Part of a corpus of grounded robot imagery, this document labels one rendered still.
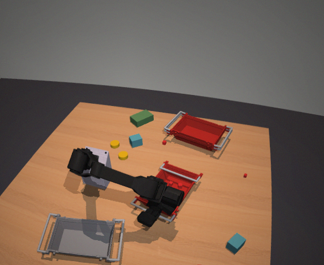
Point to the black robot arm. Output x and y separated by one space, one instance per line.
150 187

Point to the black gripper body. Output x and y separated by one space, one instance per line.
148 218

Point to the yellow cylinder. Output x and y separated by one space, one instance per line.
123 155
115 144

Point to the light blue cube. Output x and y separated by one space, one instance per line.
235 243
135 140

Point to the small green block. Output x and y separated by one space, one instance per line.
141 118

